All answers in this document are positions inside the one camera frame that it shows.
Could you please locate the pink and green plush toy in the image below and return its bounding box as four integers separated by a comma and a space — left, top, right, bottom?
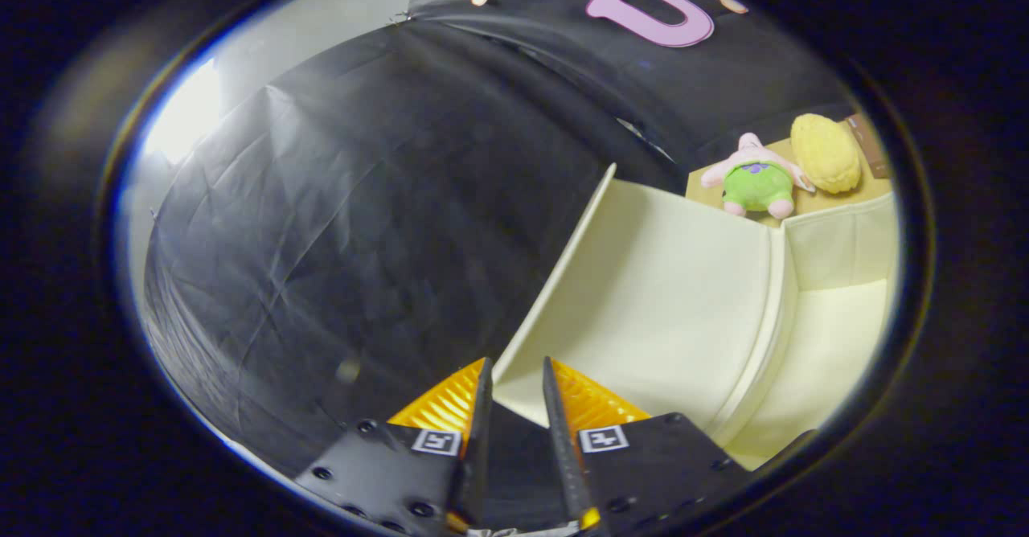
701, 133, 815, 220

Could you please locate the cream fabric storage box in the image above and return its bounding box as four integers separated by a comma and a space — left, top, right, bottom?
492, 163, 900, 469

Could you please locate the ceiling light panel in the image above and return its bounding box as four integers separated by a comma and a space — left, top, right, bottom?
145, 59, 222, 164

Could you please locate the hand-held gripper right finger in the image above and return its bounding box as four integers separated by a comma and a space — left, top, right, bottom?
542, 355, 755, 537

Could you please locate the black backdrop cloth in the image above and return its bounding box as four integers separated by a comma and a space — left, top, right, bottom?
143, 0, 857, 478

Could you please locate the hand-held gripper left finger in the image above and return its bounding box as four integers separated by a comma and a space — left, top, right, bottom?
293, 357, 493, 537

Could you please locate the brown book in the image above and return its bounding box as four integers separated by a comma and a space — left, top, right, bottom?
844, 113, 892, 180

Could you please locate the yellow round plush cushion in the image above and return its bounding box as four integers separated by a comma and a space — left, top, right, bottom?
790, 113, 863, 195

